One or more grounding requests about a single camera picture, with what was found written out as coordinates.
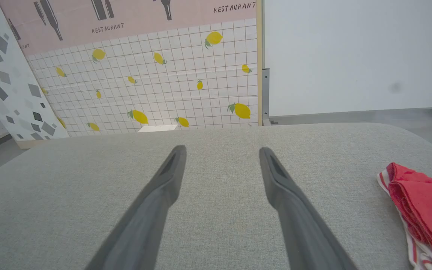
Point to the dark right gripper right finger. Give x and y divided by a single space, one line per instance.
298 225

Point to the red and white jersey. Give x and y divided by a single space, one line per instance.
429 202

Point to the white box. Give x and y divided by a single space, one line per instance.
158 128

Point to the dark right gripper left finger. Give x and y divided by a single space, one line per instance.
148 217

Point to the grey metal partition post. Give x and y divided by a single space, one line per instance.
265 97

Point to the lemon print partition panel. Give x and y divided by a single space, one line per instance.
163 75

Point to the white grey terrazzo panel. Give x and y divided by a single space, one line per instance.
9 82

